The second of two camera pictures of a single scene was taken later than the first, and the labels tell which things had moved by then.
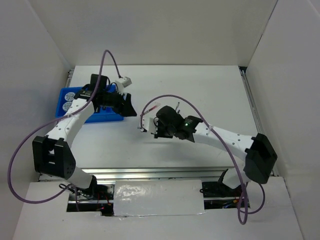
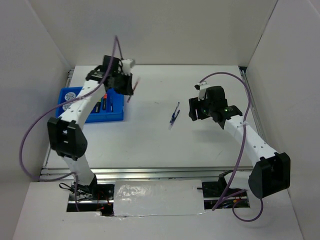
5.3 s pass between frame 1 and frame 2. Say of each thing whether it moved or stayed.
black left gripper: moved
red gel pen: moved
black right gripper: moved
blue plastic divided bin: stayed
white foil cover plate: stayed
